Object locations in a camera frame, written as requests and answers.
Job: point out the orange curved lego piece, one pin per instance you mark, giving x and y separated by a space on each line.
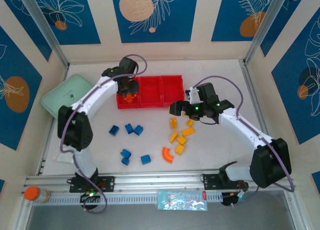
167 155

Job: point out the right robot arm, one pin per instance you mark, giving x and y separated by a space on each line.
270 165

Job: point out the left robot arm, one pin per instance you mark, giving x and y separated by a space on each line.
75 130

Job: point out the mint green zip pouch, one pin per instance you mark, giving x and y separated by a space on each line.
62 95

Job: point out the printed foil packet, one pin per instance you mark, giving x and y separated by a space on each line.
180 201

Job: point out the clear plastic sachet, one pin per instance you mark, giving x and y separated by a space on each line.
62 158

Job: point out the black controller board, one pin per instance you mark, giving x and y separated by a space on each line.
228 201
86 198

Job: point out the bottle with orange cap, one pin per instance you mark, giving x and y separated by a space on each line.
32 193

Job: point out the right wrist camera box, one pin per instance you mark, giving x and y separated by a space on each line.
192 95

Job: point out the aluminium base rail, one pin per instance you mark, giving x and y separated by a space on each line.
155 180

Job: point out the aluminium frame post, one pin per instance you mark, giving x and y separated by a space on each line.
265 27
47 30

